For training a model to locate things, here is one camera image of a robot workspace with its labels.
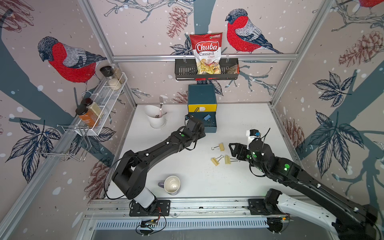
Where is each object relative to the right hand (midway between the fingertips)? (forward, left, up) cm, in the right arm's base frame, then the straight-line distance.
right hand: (233, 145), depth 73 cm
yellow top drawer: (+27, +16, -2) cm, 31 cm away
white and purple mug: (-14, +31, -20) cm, 40 cm away
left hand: (+13, +13, -5) cm, 19 cm away
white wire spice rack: (+22, +70, +11) cm, 74 cm away
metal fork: (+38, +45, -6) cm, 59 cm away
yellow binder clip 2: (+1, 0, -19) cm, 19 cm away
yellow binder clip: (+11, +3, -21) cm, 24 cm away
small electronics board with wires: (-33, +41, -24) cm, 57 cm away
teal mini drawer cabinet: (+38, +16, 0) cm, 41 cm away
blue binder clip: (+28, +12, -12) cm, 33 cm away
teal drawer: (+22, +11, -14) cm, 28 cm away
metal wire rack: (-10, +70, +15) cm, 72 cm away
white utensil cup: (+32, +52, -11) cm, 62 cm away
